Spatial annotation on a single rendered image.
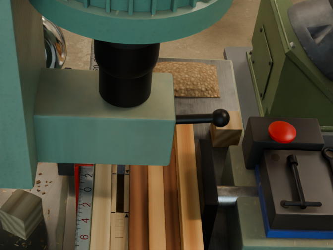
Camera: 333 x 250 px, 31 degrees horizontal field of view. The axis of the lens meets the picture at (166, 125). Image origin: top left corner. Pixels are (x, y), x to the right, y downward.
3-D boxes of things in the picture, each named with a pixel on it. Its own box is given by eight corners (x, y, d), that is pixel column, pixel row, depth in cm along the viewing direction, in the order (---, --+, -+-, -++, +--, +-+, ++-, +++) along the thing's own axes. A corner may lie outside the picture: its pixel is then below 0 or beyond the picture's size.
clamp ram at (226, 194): (260, 254, 67) (277, 206, 61) (194, 253, 67) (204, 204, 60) (249, 190, 74) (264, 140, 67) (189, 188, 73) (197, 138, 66)
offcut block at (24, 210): (21, 207, 82) (18, 187, 79) (43, 217, 81) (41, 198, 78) (2, 229, 79) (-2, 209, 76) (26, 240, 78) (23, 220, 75)
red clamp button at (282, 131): (297, 146, 64) (299, 139, 63) (269, 145, 64) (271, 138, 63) (292, 125, 66) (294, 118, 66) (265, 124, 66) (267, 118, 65)
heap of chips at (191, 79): (219, 97, 85) (221, 88, 84) (149, 95, 84) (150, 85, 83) (215, 65, 90) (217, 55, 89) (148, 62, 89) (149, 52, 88)
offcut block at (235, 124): (238, 148, 79) (243, 129, 76) (212, 147, 79) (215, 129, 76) (234, 129, 81) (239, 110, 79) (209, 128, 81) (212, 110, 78)
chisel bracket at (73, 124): (169, 176, 64) (177, 120, 58) (34, 172, 62) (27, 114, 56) (166, 126, 69) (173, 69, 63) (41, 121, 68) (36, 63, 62)
